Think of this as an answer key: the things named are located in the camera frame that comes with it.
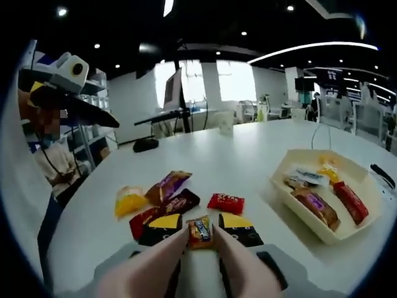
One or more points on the pale pink food tongs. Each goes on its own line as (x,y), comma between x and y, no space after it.
(149,267)

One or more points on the computer monitor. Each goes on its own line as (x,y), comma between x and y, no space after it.
(172,91)

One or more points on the dark red snack bar packet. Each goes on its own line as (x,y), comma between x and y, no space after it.
(180,201)

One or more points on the black oval case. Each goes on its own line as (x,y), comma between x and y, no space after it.
(145,145)

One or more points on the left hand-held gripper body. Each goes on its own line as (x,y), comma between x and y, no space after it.
(65,74)

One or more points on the curved ceiling light strip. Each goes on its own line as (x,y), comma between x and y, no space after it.
(310,46)
(168,7)

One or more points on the dark snack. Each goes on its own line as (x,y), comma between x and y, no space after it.
(307,176)

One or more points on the black oblong device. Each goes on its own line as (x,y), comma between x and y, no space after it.
(383,174)

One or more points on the potted plant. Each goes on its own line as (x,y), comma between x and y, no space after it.
(264,97)

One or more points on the hanging dark display screen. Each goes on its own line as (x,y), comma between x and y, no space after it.
(333,74)

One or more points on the white paper cup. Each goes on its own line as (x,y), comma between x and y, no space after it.
(225,124)

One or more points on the cream hexagonal container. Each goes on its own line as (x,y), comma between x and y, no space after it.
(287,198)

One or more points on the white rolling cabinet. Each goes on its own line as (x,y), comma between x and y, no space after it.
(262,111)

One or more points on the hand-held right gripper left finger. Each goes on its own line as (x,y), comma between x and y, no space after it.
(158,234)

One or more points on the metal storage shelf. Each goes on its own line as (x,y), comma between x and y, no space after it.
(93,102)

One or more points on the white mesh office chair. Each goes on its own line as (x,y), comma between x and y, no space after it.
(336,108)
(369,121)

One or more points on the small red candy packet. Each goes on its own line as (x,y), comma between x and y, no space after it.
(226,203)

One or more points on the black desk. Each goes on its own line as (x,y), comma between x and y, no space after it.
(173,114)

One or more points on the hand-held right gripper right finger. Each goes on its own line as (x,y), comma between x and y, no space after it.
(245,236)

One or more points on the red chocolate bar packet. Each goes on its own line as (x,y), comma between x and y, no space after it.
(350,201)

